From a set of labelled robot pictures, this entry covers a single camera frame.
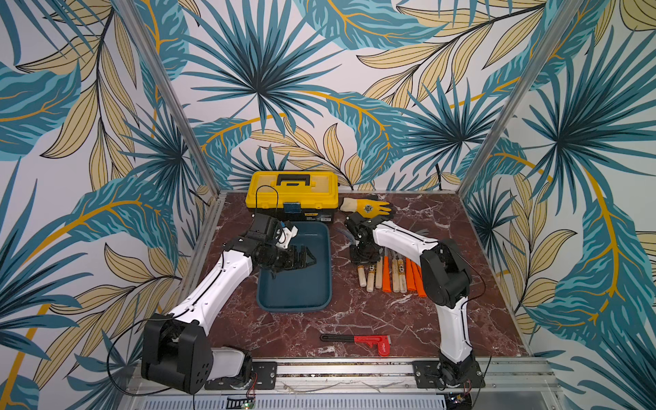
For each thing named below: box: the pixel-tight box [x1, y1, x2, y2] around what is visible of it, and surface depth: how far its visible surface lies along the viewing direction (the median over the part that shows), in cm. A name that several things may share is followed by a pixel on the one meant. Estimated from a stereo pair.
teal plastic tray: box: [256, 221, 333, 314], surface depth 90 cm
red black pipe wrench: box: [319, 333, 392, 358], surface depth 81 cm
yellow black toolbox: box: [245, 170, 340, 223], surface depth 100 cm
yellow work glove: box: [339, 197, 393, 219], surface depth 116 cm
